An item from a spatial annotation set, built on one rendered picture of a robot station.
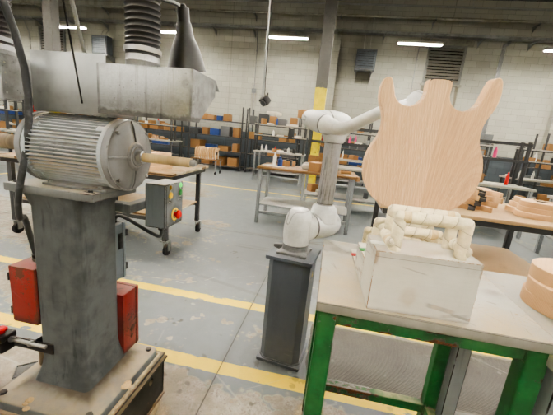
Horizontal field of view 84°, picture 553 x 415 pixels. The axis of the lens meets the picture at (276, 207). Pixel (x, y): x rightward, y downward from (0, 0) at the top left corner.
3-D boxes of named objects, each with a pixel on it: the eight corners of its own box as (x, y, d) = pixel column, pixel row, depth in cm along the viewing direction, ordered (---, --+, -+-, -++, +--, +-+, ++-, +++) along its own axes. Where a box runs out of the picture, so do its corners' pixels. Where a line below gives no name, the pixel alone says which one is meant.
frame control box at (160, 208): (108, 237, 136) (106, 179, 130) (137, 225, 157) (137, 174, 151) (159, 246, 132) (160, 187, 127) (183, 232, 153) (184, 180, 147)
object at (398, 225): (389, 250, 82) (396, 216, 80) (387, 246, 85) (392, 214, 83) (401, 252, 82) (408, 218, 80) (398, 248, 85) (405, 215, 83)
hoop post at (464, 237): (455, 259, 80) (464, 225, 78) (450, 255, 84) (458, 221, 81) (468, 261, 80) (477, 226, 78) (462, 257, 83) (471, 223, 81)
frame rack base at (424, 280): (366, 310, 85) (377, 250, 81) (358, 284, 100) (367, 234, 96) (470, 324, 83) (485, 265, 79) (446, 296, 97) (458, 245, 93)
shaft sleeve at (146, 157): (147, 157, 112) (143, 163, 111) (144, 151, 110) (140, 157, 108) (193, 162, 110) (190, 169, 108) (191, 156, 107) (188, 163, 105)
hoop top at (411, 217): (395, 223, 80) (397, 211, 80) (392, 220, 84) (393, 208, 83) (476, 233, 78) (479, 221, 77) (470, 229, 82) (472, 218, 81)
